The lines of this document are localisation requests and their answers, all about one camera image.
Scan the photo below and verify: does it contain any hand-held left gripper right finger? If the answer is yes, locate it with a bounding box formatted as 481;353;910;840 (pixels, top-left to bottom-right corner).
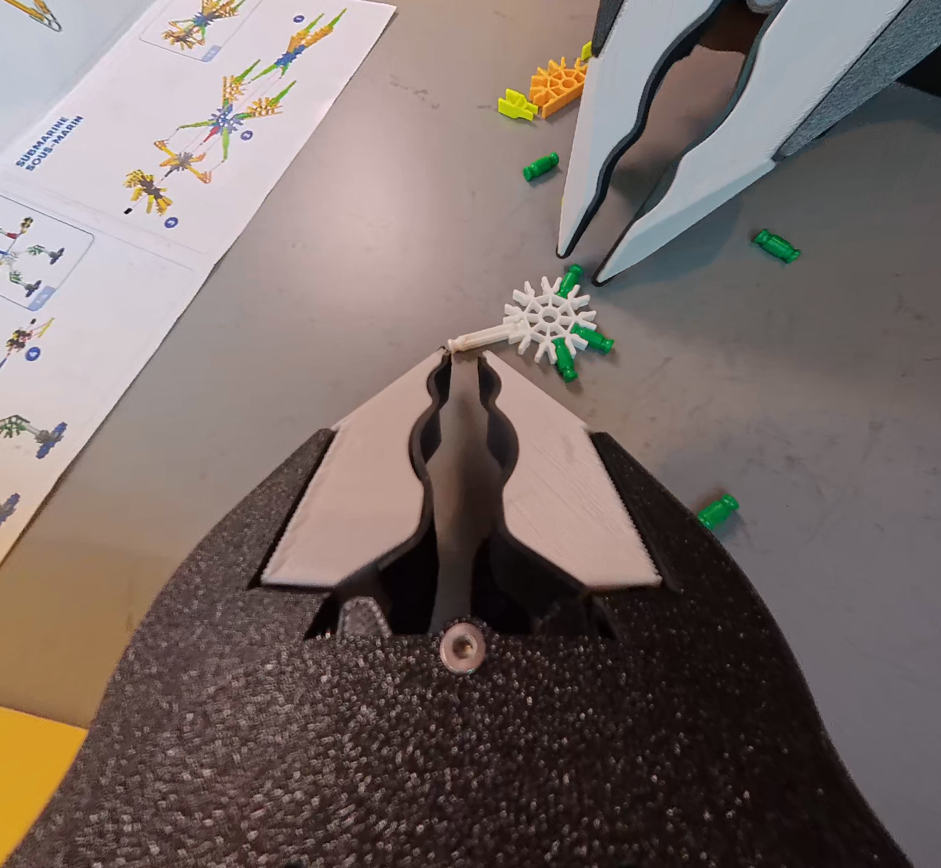
478;352;663;593

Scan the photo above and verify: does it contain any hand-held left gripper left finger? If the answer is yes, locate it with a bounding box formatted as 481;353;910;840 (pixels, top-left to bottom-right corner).
261;348;453;596

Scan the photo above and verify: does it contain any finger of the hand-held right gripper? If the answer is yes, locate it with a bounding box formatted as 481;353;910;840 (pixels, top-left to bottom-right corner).
556;0;745;259
592;0;921;287

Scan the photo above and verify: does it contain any yellow half-round connector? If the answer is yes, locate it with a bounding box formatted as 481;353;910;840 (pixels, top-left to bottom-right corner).
529;57;589;120

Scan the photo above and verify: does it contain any white rod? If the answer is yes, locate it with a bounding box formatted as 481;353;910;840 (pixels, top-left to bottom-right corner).
446;320;516;355

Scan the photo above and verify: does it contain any white snowflake connector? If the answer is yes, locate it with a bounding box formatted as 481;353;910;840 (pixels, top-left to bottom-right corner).
503;276;598;363

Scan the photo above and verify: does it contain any yellow plastic bin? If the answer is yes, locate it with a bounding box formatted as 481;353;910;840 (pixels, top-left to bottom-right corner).
0;706;89;856

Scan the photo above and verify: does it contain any grey desk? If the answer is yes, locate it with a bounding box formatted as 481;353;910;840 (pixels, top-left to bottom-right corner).
0;0;941;854

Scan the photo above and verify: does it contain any folded paper instruction sheet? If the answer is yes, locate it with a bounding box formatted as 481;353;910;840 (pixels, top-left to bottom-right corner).
0;0;398;564

